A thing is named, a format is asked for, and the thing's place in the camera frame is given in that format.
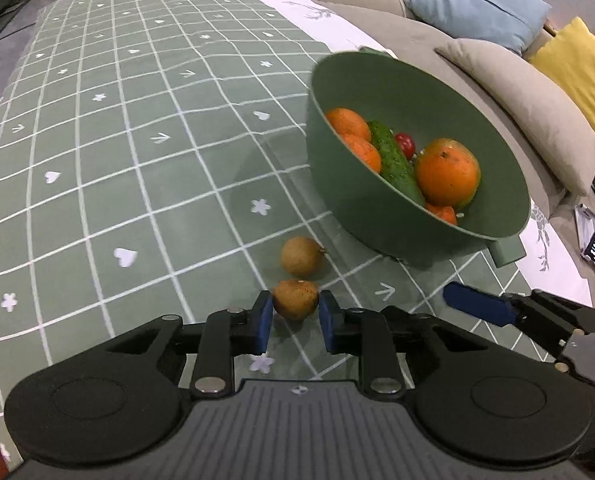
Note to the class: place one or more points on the green checked tablecloth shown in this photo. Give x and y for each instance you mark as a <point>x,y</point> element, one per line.
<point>127,110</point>

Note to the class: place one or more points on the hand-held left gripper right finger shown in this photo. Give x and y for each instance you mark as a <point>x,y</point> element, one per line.
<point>330,322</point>

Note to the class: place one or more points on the green cucumber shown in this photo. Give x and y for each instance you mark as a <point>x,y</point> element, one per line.
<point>395,160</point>

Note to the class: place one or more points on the green colander bowl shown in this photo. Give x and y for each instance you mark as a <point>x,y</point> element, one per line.
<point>357,195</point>

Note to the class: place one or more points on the large mottled citrus fruit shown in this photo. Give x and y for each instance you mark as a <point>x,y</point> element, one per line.
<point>447,170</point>

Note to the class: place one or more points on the yellow pillow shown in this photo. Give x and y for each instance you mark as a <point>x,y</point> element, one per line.
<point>587,75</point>

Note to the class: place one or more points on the beige sofa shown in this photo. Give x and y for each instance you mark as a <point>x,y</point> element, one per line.
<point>407,25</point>

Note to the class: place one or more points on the brown longan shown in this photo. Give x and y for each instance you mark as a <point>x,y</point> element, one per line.
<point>295,301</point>
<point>302,257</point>

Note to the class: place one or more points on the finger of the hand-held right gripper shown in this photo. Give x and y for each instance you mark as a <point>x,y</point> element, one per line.
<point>477,302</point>

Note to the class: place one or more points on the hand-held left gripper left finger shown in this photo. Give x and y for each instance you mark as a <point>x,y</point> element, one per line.
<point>262,322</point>

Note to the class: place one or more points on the orange mandarin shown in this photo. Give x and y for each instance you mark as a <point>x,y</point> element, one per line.
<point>347,122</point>
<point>365,154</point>
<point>442,213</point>

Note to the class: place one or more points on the beige cushion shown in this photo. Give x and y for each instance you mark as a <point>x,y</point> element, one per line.
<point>527,100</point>

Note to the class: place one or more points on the red cherry tomato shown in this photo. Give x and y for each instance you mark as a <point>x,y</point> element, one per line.
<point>405,144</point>

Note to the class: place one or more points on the light blue pillow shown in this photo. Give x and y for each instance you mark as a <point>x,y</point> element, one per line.
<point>477,5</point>

